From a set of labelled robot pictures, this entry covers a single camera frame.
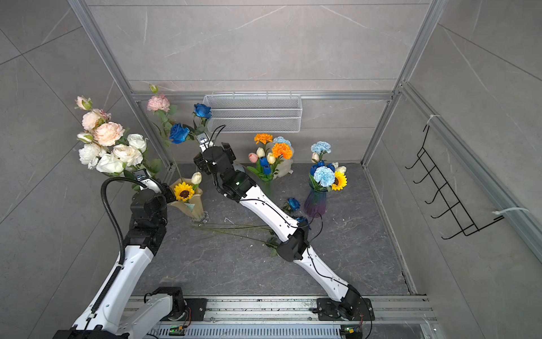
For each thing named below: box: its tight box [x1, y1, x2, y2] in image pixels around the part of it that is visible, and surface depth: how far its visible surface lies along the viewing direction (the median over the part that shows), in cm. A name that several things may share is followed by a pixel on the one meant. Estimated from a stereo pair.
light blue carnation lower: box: [313, 165, 336, 188], surface depth 70 cm
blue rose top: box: [193, 103, 213, 119], surface depth 76 cm
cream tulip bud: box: [190, 171, 203, 185], surface depth 74 cm
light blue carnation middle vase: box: [273, 136, 292, 148], surface depth 82 cm
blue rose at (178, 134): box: [169, 122, 191, 145], surface depth 67 cm
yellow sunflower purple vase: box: [331, 170, 348, 192], surface depth 78 cm
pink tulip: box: [248, 152, 259, 164], surface depth 83 cm
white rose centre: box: [112, 144, 144, 167], surface depth 59 cm
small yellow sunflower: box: [173, 181, 195, 202], surface depth 77 cm
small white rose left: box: [78, 143, 107, 170], surface depth 55 cm
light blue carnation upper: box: [310, 141, 332, 154], surface depth 78 cm
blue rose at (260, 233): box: [192, 223, 280, 258], surface depth 95 cm
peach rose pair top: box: [81, 108, 125, 147], surface depth 57 cm
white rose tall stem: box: [127, 133, 149, 159], surface depth 60 cm
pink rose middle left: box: [146, 92, 171, 112], surface depth 76 cm
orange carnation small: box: [254, 132, 274, 145], surface depth 85 cm
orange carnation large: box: [271, 142, 293, 161], surface depth 77 cm
